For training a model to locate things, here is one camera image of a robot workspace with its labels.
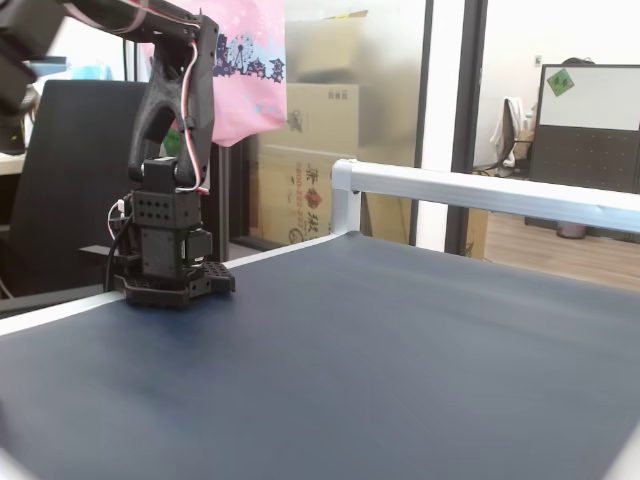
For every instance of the black glass wall post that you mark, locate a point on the black glass wall post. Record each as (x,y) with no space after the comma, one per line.
(465,100)

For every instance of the green paper note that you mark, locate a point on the green paper note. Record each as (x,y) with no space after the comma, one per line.
(560,82)

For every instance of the light blue box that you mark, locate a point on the light blue box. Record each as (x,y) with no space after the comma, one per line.
(92,73)

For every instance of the white coat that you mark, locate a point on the white coat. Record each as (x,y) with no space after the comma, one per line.
(512,125)

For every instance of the small waste bin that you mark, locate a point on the small waste bin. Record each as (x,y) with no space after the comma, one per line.
(571,230)

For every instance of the black office chair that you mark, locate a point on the black office chair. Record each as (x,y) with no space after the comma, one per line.
(75,175)

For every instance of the black and white partition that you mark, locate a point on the black and white partition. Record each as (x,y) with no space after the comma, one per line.
(575,155)

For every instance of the open cardboard box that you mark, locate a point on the open cardboard box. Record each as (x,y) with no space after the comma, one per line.
(330,50)

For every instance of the aluminium frame rail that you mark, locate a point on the aluminium frame rail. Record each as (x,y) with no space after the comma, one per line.
(475,192)

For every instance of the person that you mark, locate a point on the person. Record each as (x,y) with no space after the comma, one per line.
(575,61)

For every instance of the cardboard box with red print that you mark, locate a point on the cardboard box with red print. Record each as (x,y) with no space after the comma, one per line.
(300,200)

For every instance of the pink printed bag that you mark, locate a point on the pink printed bag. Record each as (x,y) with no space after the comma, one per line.
(250,105)

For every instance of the plain cardboard box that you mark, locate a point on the plain cardboard box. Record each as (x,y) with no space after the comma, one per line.
(325,115)

